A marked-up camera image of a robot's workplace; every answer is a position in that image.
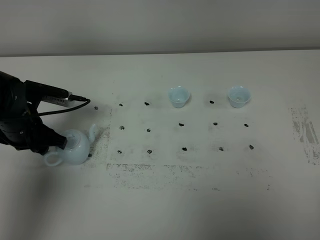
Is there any left light blue teacup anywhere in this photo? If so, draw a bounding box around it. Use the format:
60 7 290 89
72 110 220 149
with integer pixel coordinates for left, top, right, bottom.
168 86 191 108

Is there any right light blue teacup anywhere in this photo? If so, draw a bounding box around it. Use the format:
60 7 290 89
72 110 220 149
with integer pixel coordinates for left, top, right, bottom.
227 86 251 108

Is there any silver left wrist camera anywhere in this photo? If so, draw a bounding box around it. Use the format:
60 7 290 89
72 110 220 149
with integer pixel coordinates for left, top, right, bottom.
24 79 75 109

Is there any light blue porcelain teapot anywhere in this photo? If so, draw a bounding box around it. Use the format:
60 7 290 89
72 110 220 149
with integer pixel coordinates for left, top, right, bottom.
43 124 98 167

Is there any light blue teacup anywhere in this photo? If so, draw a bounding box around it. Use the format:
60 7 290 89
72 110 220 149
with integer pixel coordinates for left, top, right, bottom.
227 86 251 108
168 86 191 108

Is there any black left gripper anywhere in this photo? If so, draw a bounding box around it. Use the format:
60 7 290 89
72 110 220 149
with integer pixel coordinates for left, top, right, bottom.
0 72 68 155

